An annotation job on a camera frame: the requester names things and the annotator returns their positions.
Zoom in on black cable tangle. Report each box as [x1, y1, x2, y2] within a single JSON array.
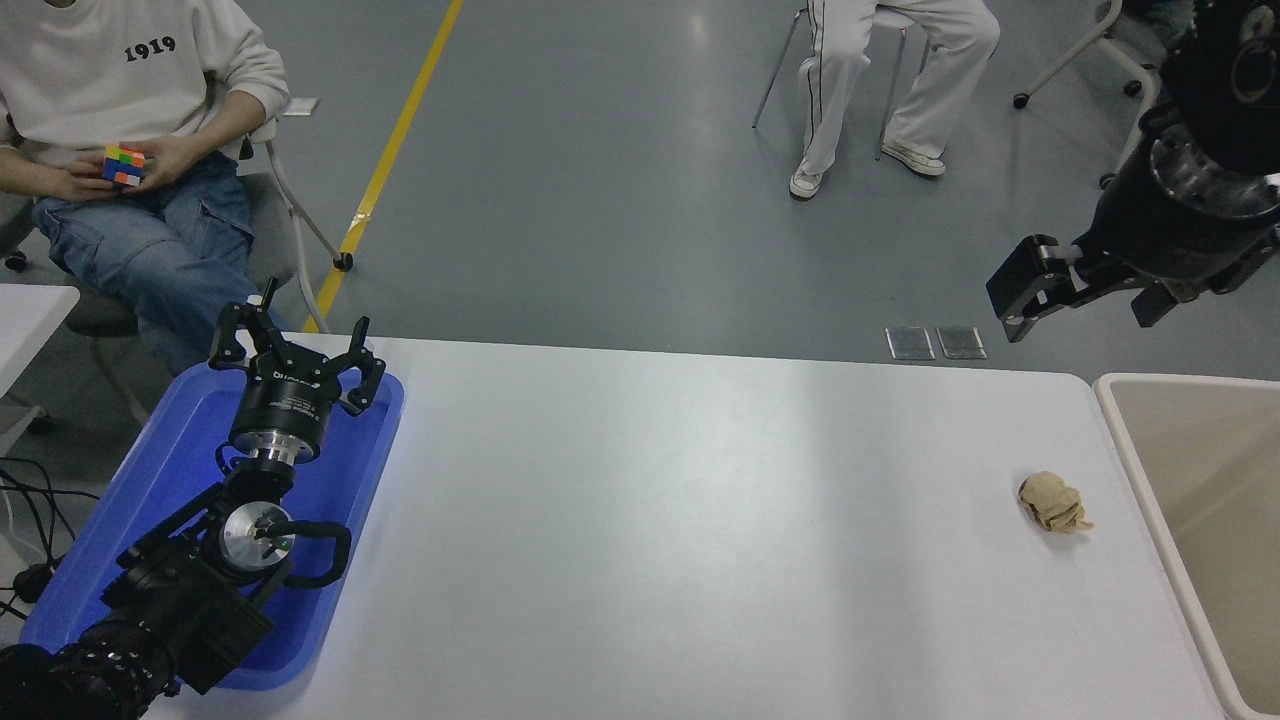
[[0, 457, 79, 621]]

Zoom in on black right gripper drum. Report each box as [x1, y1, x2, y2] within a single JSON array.
[[1078, 150, 1280, 287]]

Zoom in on metal-legged chair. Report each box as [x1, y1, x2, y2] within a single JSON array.
[[752, 0, 936, 161]]

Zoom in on large pale bin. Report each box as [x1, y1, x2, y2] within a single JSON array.
[[1093, 373, 1280, 720]]

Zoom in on person's right hand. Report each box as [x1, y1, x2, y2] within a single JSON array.
[[35, 160, 119, 203]]

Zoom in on tan paper ball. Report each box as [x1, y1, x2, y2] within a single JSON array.
[[1018, 471, 1095, 535]]

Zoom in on person's left hand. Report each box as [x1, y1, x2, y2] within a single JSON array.
[[130, 135, 206, 193]]

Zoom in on white-framed wheeled chair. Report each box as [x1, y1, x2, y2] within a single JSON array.
[[1013, 0, 1161, 191]]

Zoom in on yellow floor tape line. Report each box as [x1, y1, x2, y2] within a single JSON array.
[[302, 0, 466, 334]]

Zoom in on colourful puzzle cube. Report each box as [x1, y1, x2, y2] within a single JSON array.
[[102, 144, 148, 188]]

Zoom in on person holding puzzle cube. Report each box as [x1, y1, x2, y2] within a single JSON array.
[[0, 0, 293, 376]]

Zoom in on blue plastic tray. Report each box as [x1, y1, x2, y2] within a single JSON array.
[[20, 360, 406, 693]]

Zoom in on seated person, white shoes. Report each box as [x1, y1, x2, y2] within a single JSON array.
[[790, 0, 1001, 199]]

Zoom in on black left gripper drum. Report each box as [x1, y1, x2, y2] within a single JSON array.
[[230, 350, 347, 457]]

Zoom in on grey wheeled office chair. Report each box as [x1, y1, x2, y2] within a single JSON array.
[[0, 115, 354, 429]]

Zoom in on white side table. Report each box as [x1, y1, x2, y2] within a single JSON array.
[[0, 283, 81, 456]]

